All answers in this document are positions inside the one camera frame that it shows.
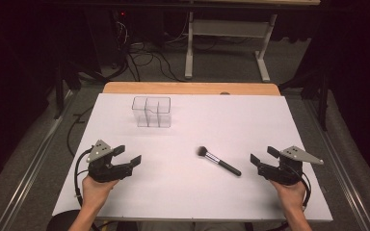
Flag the metal floor rail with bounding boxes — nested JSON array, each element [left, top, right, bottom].
[[0, 90, 75, 231], [304, 98, 370, 231]]

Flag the dark metal stand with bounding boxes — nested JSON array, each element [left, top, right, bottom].
[[53, 61, 82, 120], [277, 68, 330, 132]]

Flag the person's right hand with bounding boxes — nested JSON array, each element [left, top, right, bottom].
[[269, 178, 307, 212]]

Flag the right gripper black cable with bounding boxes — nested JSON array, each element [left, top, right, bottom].
[[297, 171, 312, 210]]

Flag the dark computer case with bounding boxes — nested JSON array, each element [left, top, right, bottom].
[[85, 9, 128, 69]]

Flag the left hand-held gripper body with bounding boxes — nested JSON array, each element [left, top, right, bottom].
[[86, 139, 134, 184]]

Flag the wooden table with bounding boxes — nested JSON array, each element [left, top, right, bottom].
[[102, 81, 281, 96]]

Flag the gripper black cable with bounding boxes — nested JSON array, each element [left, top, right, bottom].
[[297, 171, 312, 210], [73, 147, 93, 207]]

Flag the black round stool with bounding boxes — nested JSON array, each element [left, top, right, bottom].
[[46, 209, 93, 231]]

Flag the white board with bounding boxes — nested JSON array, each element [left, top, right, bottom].
[[51, 92, 334, 223]]

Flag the black floor cable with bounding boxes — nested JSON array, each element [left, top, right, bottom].
[[66, 105, 94, 158]]

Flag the clear plastic organizer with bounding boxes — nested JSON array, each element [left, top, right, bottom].
[[131, 95, 172, 129]]

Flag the bundle of floor cables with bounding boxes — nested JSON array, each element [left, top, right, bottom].
[[110, 18, 188, 83]]

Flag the person's grey pants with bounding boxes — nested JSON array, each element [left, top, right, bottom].
[[137, 220, 249, 231]]

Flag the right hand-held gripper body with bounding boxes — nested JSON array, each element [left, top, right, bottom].
[[257, 145, 325, 187]]

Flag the person's left hand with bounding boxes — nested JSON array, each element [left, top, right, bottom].
[[81, 174, 119, 210]]

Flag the black makeup brush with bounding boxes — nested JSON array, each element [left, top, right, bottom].
[[197, 145, 243, 177]]

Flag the white desk frame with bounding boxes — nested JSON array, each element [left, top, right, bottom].
[[184, 12, 278, 83]]

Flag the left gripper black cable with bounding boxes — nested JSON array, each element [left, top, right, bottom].
[[73, 147, 93, 207]]

